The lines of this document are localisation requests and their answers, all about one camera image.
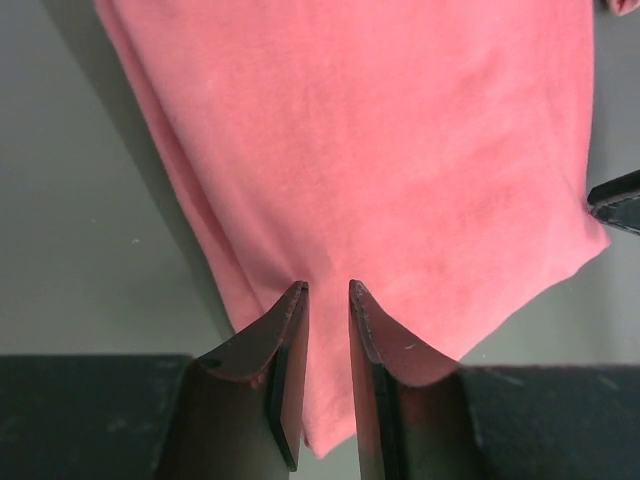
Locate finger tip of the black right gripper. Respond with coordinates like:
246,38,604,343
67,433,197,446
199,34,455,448
587,170,640,233

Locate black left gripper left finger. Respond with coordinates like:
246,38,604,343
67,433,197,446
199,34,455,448
1,281,309,479

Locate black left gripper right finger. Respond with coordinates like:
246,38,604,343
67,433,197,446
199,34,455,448
349,280,639,479

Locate salmon pink t-shirt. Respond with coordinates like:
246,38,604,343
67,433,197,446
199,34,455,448
96,1,609,457

